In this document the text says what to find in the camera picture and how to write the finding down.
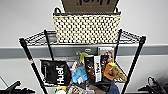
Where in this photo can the pale basket with dark spots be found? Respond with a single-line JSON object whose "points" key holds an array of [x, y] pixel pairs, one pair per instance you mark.
{"points": [[86, 28]]}

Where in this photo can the yellow slim pack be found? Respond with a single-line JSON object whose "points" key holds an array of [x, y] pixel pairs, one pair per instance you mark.
{"points": [[83, 58]]}

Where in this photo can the white printed pack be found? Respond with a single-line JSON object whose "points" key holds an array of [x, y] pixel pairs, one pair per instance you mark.
{"points": [[74, 90]]}

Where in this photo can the black Huel bag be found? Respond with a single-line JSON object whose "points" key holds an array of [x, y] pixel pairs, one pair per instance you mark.
{"points": [[55, 71]]}

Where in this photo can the long grey wall band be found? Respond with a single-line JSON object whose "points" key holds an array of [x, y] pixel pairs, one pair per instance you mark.
{"points": [[13, 51]]}

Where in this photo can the blue and white bag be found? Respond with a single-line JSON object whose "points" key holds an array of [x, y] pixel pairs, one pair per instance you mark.
{"points": [[114, 88]]}

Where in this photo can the large brown cardboard box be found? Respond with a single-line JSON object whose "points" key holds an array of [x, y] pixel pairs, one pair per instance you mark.
{"points": [[90, 6]]}

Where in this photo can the brown plush toy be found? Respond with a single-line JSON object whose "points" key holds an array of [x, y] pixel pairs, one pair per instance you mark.
{"points": [[119, 74]]}

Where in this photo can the box with photo print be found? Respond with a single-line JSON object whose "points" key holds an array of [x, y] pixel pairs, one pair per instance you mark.
{"points": [[106, 51]]}

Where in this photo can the white wall socket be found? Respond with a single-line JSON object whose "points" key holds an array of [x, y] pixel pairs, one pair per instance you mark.
{"points": [[87, 50]]}

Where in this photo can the black tall box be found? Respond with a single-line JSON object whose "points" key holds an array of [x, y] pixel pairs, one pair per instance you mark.
{"points": [[89, 69]]}

